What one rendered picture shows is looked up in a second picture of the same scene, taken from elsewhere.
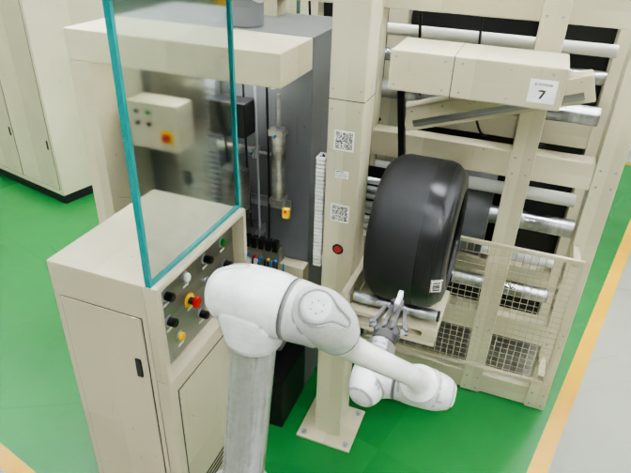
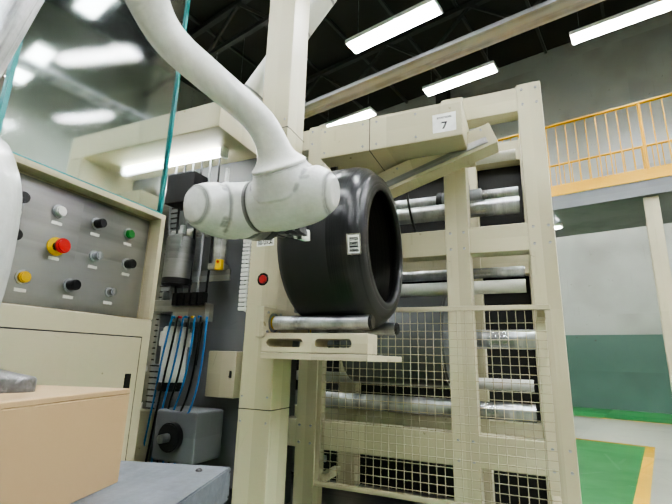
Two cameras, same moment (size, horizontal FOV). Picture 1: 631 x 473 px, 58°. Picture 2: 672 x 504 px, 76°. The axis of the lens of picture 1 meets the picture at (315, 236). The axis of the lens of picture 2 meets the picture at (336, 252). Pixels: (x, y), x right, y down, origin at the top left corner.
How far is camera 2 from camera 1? 1.56 m
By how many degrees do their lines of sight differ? 45
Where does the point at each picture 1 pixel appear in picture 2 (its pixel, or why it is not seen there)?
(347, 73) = (274, 108)
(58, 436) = not seen: outside the picture
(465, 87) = (381, 138)
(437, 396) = (302, 169)
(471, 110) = (396, 177)
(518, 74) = (421, 116)
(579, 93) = (481, 138)
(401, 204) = not seen: hidden behind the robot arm
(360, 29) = (283, 75)
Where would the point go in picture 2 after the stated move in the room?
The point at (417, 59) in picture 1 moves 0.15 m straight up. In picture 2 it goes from (341, 129) to (341, 99)
